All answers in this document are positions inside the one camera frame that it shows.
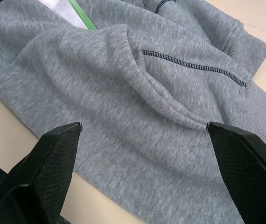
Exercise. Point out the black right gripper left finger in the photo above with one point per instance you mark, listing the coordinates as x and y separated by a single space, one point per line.
42 172

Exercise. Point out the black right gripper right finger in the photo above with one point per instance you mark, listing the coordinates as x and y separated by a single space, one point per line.
242 168

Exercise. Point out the grey zip-up sweatshirt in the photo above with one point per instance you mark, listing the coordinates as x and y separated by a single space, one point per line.
123 93

